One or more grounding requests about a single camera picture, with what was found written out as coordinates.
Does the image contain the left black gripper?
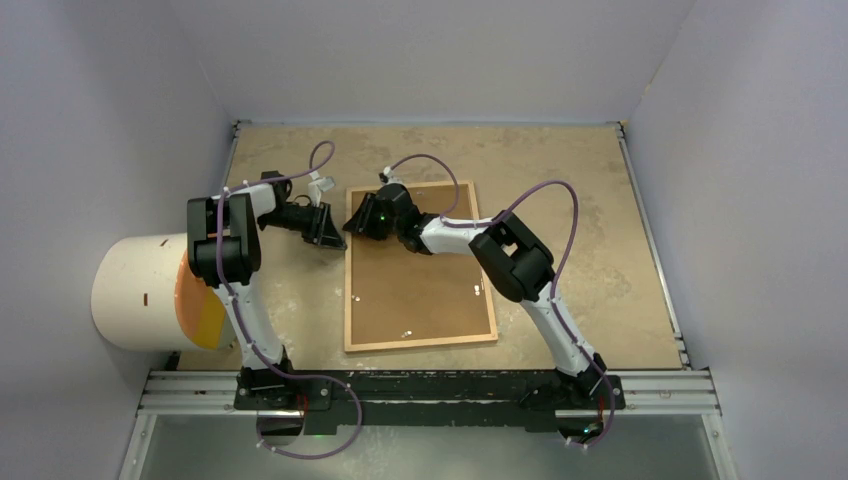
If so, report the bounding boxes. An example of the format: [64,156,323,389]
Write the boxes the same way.
[259,201,346,250]

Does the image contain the brown backing board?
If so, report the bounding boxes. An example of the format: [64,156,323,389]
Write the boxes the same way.
[349,186,493,346]

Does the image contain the wooden picture frame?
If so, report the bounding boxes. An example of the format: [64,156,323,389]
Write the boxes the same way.
[343,180,499,354]

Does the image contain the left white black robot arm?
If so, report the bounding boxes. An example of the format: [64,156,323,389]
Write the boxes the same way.
[187,171,346,409]

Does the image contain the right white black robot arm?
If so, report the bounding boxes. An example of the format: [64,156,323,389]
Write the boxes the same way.
[343,183,614,407]

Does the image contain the white cylinder orange lid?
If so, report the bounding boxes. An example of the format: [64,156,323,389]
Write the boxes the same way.
[90,233,236,352]

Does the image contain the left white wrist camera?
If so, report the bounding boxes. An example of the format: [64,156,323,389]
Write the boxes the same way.
[307,171,335,207]

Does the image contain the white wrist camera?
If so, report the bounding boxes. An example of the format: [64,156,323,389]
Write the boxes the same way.
[378,166,403,186]
[307,171,335,207]

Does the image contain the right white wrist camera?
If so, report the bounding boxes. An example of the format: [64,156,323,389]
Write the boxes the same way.
[378,166,403,186]

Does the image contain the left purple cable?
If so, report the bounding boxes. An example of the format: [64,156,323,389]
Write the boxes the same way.
[215,140,364,463]

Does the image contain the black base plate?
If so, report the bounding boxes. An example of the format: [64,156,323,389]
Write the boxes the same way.
[233,368,626,436]

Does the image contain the aluminium rail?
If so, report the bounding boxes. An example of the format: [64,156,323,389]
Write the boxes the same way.
[139,370,720,415]

